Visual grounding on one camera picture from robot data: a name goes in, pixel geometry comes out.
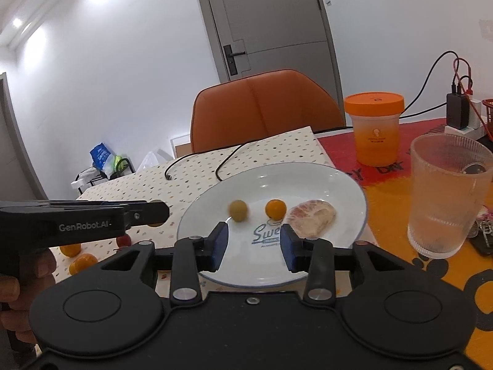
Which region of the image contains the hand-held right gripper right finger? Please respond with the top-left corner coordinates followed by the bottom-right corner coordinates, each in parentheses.
top-left (280, 224), bottom-right (403, 303)

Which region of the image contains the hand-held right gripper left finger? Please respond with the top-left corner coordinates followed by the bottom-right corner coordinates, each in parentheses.
top-left (98, 221), bottom-right (230, 303)

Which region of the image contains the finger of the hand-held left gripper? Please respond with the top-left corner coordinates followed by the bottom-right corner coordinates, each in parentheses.
top-left (123, 199), bottom-right (170, 227)

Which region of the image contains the peeled pomelo segment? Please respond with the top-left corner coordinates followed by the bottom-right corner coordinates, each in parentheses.
top-left (287, 200), bottom-right (337, 240)

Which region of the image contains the round green fruit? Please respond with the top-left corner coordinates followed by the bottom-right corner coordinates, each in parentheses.
top-left (228, 199), bottom-right (249, 223)

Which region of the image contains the white printed plate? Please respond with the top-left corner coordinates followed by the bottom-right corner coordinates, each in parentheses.
top-left (177, 163), bottom-right (368, 289)

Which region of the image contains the person's left hand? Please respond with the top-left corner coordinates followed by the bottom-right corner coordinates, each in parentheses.
top-left (0, 247), bottom-right (58, 355)

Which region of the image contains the dotted white tablecloth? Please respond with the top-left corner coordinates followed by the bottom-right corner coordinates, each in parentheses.
top-left (50, 125), bottom-right (340, 294)

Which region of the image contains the clear plastic bag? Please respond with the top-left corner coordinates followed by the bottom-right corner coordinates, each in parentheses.
top-left (136, 147), bottom-right (174, 172)

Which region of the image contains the black shelf rack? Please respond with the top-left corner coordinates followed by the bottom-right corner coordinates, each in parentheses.
top-left (71, 166), bottom-right (133, 197)

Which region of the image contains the blue plastic bag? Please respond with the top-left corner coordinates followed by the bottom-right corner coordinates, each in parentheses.
top-left (90, 143), bottom-right (114, 170)

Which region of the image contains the white foam board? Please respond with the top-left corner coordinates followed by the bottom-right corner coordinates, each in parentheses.
top-left (169, 135), bottom-right (192, 158)

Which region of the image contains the orange red printed tablecloth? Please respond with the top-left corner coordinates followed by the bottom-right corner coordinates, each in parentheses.
top-left (316, 117), bottom-right (493, 370)

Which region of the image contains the orange leather chair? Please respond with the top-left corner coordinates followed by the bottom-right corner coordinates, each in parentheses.
top-left (191, 68), bottom-right (346, 154)

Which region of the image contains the orange lidded plastic container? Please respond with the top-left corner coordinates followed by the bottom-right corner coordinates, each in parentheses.
top-left (344, 92), bottom-right (405, 167)

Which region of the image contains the clear ribbed plastic cup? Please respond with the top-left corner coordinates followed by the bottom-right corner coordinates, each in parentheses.
top-left (407, 134), bottom-right (493, 259)

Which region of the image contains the bunch of keys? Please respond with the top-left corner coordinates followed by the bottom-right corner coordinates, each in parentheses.
top-left (468, 208), bottom-right (493, 257)

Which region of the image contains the black charger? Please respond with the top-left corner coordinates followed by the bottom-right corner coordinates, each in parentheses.
top-left (446, 92), bottom-right (471, 130)

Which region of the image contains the white power strip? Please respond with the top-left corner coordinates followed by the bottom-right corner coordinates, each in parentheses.
top-left (445, 99), bottom-right (488, 137)

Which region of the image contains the grey door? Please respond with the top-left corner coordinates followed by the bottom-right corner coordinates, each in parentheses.
top-left (190, 0), bottom-right (346, 105)

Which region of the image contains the grey door frame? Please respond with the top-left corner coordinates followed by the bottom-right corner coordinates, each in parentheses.
top-left (0, 72), bottom-right (37, 201)

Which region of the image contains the black door handle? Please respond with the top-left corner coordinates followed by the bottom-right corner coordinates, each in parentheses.
top-left (223, 44), bottom-right (246, 76)

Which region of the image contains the black charger cable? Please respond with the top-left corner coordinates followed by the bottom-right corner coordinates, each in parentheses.
top-left (401, 50), bottom-right (468, 118)

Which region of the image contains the red cable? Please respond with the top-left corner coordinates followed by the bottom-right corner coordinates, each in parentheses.
top-left (452, 57), bottom-right (493, 139)

